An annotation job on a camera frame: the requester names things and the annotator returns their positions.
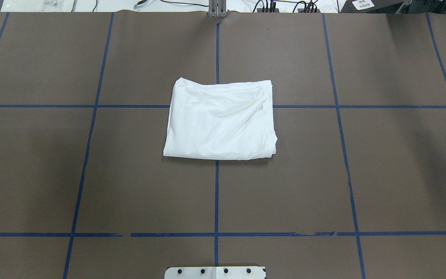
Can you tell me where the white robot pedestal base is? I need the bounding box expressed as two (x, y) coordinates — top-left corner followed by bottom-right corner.
(164, 266), (267, 279)

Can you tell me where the white printed t-shirt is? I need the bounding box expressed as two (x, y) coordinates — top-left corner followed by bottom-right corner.
(163, 78), (278, 160)

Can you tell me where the aluminium frame post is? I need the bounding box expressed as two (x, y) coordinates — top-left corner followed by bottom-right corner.
(208, 0), (228, 18)

